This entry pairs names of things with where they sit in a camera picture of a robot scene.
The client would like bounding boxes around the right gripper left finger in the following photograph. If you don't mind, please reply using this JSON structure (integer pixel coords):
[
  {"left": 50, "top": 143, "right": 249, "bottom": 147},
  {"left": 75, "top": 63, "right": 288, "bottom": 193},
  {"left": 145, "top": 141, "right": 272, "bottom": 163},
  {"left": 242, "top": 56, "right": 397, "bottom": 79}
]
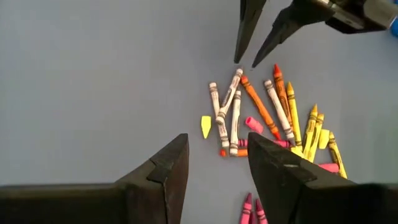
[{"left": 0, "top": 133, "right": 190, "bottom": 224}]

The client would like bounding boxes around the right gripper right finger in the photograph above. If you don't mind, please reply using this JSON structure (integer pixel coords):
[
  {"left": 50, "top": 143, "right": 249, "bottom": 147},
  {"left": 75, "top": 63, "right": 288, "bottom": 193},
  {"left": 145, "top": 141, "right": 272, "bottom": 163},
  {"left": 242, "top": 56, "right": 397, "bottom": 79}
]
[{"left": 248, "top": 132, "right": 398, "bottom": 224}]

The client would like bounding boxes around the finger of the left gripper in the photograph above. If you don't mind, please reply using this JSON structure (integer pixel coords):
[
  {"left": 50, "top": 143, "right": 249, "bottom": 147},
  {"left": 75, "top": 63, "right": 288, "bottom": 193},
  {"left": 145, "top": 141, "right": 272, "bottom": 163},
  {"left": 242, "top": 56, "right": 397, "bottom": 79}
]
[
  {"left": 251, "top": 0, "right": 335, "bottom": 68},
  {"left": 233, "top": 0, "right": 267, "bottom": 65}
]

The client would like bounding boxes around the yellow crayon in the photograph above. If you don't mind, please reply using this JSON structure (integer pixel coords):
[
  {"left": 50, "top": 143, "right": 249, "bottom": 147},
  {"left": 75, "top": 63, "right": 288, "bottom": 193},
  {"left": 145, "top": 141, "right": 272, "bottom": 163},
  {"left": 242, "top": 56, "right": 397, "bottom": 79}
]
[
  {"left": 307, "top": 113, "right": 325, "bottom": 163},
  {"left": 328, "top": 131, "right": 348, "bottom": 180},
  {"left": 285, "top": 81, "right": 305, "bottom": 156},
  {"left": 302, "top": 104, "right": 318, "bottom": 160}
]

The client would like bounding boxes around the white crayon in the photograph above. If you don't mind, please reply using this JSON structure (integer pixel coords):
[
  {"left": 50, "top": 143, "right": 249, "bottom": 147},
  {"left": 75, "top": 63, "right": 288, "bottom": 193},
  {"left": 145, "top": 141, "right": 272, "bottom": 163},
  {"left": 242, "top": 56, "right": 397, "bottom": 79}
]
[
  {"left": 216, "top": 68, "right": 244, "bottom": 126},
  {"left": 229, "top": 90, "right": 243, "bottom": 157},
  {"left": 263, "top": 79, "right": 295, "bottom": 141},
  {"left": 208, "top": 82, "right": 231, "bottom": 149}
]

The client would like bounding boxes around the pink eraser cap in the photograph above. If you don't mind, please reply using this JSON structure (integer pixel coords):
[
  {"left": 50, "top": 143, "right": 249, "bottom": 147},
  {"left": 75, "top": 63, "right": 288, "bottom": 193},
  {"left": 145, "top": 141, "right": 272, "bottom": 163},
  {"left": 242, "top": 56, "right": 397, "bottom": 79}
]
[
  {"left": 244, "top": 116, "right": 264, "bottom": 135},
  {"left": 317, "top": 162, "right": 340, "bottom": 174}
]

